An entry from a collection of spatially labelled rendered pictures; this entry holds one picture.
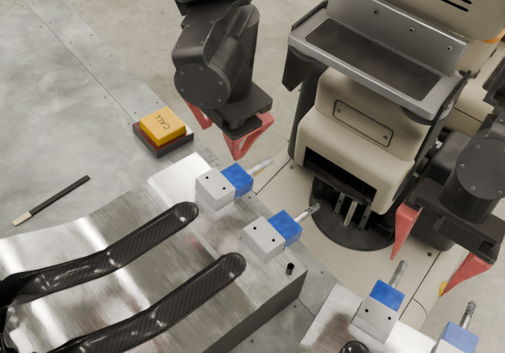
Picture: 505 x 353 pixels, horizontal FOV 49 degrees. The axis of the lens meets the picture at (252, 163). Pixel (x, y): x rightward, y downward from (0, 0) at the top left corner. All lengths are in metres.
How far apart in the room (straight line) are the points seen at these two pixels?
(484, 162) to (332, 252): 1.02
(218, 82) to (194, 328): 0.34
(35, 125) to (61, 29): 0.28
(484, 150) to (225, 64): 0.25
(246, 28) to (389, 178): 0.53
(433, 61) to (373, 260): 0.79
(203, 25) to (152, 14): 2.10
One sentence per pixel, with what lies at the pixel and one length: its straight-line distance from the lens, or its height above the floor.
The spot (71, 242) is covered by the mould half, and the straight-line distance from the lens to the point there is 0.79.
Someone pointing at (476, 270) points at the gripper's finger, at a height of 1.05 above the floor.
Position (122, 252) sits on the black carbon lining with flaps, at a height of 0.88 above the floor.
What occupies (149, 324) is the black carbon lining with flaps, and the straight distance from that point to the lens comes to 0.73.
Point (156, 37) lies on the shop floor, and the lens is 2.52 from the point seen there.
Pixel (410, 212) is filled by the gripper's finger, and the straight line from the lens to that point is 0.64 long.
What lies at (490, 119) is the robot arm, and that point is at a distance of 0.61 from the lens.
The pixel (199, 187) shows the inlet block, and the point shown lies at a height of 0.90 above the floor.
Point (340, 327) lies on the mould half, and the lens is 0.78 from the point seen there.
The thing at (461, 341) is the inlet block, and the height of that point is 0.87.
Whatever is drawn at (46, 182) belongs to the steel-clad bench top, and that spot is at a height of 0.80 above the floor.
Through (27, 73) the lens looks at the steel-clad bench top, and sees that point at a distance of 1.17.
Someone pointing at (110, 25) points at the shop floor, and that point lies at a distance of 2.59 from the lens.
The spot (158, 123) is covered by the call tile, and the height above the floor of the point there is 0.84.
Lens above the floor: 1.56
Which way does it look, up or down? 51 degrees down
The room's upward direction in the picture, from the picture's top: 8 degrees clockwise
